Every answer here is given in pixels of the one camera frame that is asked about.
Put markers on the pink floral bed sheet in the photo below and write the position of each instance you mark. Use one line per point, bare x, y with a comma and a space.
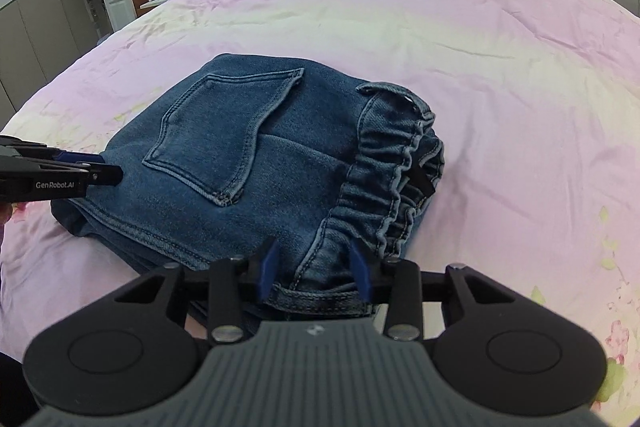
500, 107

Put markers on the white cabinet door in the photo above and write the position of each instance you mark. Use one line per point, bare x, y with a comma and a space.
119, 9

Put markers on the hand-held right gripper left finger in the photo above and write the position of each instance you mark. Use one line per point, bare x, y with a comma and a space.
267, 272

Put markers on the person's left hand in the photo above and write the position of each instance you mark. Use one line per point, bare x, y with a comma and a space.
4, 214

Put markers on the grey wardrobe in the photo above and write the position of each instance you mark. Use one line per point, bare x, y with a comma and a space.
40, 37

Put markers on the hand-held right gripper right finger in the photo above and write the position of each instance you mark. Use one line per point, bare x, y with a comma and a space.
360, 277

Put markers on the blue denim pants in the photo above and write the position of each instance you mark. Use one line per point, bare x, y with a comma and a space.
260, 167

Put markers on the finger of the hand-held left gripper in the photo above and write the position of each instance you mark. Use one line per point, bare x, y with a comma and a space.
102, 175
67, 156

